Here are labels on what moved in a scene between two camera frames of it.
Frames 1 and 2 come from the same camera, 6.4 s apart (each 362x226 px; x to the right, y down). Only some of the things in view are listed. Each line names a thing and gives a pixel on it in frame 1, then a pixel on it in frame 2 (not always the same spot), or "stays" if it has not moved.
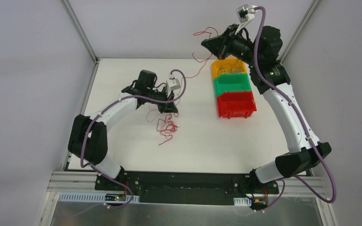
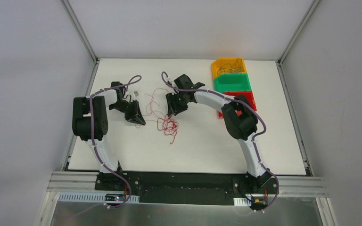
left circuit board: x=115 y=197 stays
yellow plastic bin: x=228 y=65 stays
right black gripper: x=226 y=43 -> x=175 y=102
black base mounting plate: x=186 y=188 stays
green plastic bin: x=237 y=82 stays
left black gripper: x=164 y=101 -> x=129 y=109
